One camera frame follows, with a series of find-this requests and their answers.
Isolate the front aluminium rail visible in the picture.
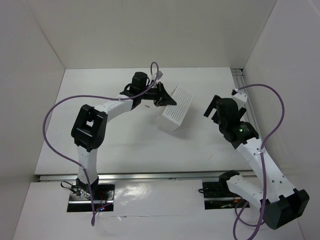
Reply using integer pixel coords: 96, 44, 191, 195
38, 170, 256, 183

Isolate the aluminium rail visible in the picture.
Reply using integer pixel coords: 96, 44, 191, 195
231, 67, 262, 141
38, 170, 256, 183

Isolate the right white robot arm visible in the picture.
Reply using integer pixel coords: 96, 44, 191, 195
204, 92, 310, 230

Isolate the white perforated plastic box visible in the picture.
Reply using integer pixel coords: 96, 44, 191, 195
156, 85, 194, 133

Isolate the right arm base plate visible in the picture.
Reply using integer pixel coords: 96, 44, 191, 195
198, 181, 243, 200

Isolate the right side aluminium rail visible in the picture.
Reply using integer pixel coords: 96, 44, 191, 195
231, 67, 262, 141

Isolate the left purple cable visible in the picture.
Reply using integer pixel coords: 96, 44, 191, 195
42, 61, 163, 226

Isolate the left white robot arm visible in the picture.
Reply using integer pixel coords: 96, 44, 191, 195
71, 72, 177, 196

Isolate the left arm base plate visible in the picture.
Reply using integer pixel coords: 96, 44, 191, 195
69, 184, 115, 204

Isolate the white front cover board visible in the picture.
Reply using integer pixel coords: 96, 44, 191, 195
113, 179, 205, 217

